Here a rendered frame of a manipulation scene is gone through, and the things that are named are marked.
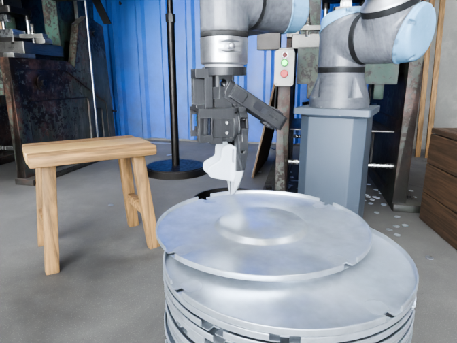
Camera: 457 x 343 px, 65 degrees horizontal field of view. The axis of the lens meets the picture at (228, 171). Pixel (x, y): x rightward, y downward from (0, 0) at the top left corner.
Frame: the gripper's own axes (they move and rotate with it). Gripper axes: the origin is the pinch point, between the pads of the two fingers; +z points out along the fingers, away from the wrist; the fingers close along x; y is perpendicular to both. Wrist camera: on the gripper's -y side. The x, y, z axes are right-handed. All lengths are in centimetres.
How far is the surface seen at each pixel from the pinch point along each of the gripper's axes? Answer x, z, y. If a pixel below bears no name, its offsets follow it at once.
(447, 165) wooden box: -32, 9, -84
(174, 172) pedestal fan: -130, 30, -7
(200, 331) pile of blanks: 29.0, 4.6, 12.7
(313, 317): 32.8, 2.5, 3.3
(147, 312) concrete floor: -17.4, 33.8, 15.6
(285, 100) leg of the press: -78, -10, -46
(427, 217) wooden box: -40, 31, -87
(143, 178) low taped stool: -51, 11, 13
